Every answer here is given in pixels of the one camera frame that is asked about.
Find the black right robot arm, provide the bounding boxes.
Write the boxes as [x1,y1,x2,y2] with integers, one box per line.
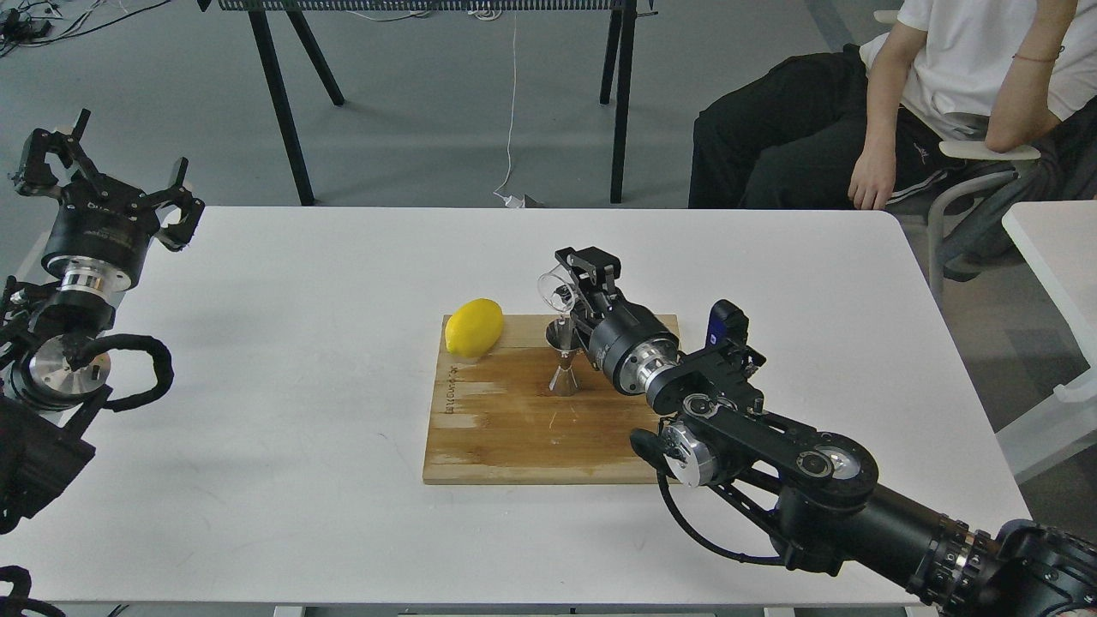
[543,247,1094,616]

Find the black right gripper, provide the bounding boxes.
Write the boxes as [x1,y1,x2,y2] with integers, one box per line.
[554,247,679,396]

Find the wooden cutting board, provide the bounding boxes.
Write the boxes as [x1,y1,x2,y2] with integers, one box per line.
[422,314,657,485]

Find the yellow lemon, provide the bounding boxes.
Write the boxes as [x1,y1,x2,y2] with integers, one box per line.
[444,298,505,360]

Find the person right hand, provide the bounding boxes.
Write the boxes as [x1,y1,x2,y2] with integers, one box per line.
[848,137,896,210]

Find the clear glass cup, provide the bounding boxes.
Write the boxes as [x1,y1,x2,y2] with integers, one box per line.
[538,263,586,315]

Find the seated person white shirt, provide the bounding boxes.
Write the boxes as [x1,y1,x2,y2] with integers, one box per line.
[688,1,1094,210]

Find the black metal table frame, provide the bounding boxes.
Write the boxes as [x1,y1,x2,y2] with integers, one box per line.
[217,1,643,207]

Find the white cable on floor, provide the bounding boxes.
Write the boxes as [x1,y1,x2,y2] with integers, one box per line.
[493,9,525,209]

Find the steel double jigger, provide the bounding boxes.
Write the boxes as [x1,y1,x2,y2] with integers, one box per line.
[546,316,579,396]

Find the black cables on floor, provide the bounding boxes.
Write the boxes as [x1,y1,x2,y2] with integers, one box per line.
[0,0,177,63]

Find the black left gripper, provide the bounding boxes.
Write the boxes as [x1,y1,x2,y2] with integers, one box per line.
[10,109,205,291]

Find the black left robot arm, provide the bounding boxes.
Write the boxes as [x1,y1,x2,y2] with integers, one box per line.
[1,110,205,534]

